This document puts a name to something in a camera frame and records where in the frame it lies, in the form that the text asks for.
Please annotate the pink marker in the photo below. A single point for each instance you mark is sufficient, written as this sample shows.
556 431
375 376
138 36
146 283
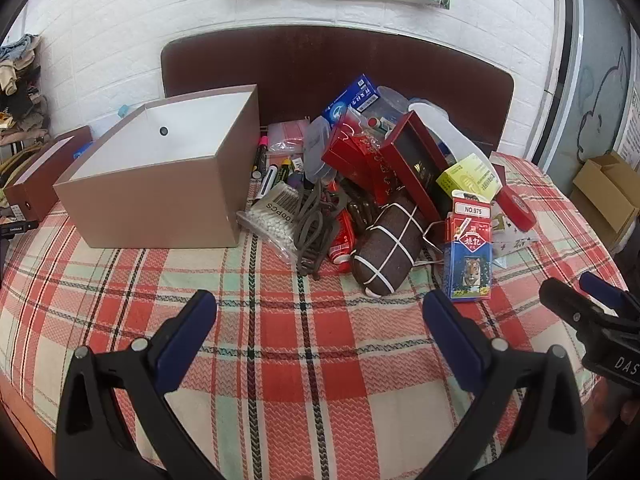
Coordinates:
261 152

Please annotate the white printed paper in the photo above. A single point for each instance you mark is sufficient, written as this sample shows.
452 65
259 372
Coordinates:
517 240

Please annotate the red tape roll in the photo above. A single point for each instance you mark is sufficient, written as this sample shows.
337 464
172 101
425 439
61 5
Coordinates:
515 205

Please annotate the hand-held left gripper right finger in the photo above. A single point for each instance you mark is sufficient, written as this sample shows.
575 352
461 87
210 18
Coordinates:
452 342

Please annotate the pile of clothes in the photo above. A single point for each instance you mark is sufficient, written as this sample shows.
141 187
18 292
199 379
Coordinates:
20 95

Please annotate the yellow-green small box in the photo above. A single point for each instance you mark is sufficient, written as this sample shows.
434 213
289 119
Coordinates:
470 177

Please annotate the brown pouch with white checks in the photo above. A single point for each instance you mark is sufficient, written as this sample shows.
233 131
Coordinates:
387 245

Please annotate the yellow marker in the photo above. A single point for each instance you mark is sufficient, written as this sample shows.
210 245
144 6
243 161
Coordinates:
286 167

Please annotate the black and white marker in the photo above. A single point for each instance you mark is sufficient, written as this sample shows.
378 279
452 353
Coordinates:
267 182

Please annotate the red packet with gold print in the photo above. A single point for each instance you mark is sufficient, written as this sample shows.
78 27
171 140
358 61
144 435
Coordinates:
355 152

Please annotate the bag of cotton swabs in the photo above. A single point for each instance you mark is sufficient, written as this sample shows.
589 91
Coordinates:
272 220

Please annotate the brown storage box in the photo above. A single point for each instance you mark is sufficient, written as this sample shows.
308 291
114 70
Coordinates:
150 200

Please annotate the red gift box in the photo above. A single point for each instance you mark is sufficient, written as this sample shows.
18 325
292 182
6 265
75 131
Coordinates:
417 160

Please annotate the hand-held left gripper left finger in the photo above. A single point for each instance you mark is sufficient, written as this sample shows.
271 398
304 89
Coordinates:
186 332

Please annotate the clear plastic case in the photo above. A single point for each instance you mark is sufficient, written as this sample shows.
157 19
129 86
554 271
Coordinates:
317 147

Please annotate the blue playing card box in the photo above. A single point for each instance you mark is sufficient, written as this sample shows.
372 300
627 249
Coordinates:
467 270

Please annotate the blue tissue pack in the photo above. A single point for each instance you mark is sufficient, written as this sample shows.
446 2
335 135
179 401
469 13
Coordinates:
82 150

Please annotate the clear plastic container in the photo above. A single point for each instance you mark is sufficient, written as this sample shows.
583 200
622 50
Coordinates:
392 102

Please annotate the red plaid blanket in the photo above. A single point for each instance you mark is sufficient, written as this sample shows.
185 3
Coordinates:
300 360

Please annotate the dark brown headboard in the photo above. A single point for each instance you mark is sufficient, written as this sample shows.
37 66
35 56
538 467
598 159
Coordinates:
300 70

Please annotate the blue toothpaste box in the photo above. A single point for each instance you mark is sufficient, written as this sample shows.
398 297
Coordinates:
350 100

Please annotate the pink packet in clear bag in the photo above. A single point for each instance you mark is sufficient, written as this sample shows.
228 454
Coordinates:
287 135

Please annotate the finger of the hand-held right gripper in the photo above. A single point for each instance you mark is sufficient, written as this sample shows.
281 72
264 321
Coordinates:
602 290
567 305

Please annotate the brown box with white lid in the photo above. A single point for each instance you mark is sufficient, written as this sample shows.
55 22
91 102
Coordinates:
45 170

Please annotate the red playing card box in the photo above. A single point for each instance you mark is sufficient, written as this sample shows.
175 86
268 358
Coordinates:
467 220

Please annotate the brown hair bands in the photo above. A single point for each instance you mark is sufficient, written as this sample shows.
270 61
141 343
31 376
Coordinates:
315 230

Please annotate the plain cardboard box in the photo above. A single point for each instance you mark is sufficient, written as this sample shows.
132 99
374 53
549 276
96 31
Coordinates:
607 195

